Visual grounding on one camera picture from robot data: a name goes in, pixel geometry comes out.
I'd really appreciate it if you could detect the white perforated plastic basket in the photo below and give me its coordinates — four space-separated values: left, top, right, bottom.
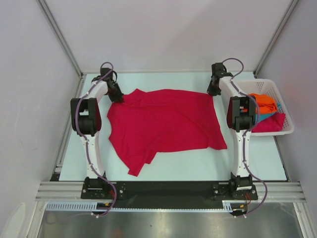
220 77 294 136

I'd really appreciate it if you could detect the crimson red t shirt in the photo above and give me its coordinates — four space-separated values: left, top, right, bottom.
107 89 227 177

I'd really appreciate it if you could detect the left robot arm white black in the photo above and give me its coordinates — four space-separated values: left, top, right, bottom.
70 67 123 199

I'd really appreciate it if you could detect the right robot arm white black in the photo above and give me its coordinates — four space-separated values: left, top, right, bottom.
207 62 258 201

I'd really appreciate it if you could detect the orange t shirt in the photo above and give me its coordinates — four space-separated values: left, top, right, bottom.
250 93 278 115

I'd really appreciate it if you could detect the teal t shirt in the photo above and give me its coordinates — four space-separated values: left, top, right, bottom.
256 100 281 122

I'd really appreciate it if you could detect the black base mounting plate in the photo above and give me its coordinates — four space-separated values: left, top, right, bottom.
81 176 258 209

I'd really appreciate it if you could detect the left aluminium corner post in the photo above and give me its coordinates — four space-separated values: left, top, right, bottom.
36 0 83 78

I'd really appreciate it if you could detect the aluminium corner post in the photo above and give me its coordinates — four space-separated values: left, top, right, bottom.
36 0 83 78
253 0 301 78

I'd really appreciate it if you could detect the right aluminium corner post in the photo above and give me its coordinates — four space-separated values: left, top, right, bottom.
253 0 301 78

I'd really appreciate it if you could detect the aluminium frame rail front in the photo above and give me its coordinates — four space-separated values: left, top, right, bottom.
36 181 306 203

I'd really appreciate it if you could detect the white slotted cable duct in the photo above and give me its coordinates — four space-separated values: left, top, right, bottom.
46 200 248 213

